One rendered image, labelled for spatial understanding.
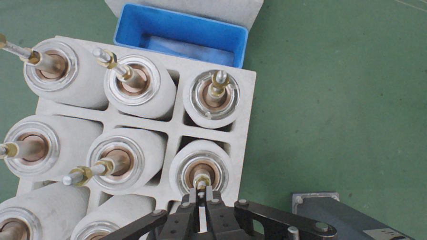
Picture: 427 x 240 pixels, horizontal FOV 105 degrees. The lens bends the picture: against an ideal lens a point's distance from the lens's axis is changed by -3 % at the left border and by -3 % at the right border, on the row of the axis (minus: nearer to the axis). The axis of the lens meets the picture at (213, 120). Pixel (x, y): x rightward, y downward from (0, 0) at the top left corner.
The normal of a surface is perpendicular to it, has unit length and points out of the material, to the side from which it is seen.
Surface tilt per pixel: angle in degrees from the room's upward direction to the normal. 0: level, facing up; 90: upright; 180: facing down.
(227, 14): 90
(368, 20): 0
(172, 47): 0
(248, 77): 0
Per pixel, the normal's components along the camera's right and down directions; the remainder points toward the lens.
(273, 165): 0.07, -0.07
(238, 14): -0.20, 0.98
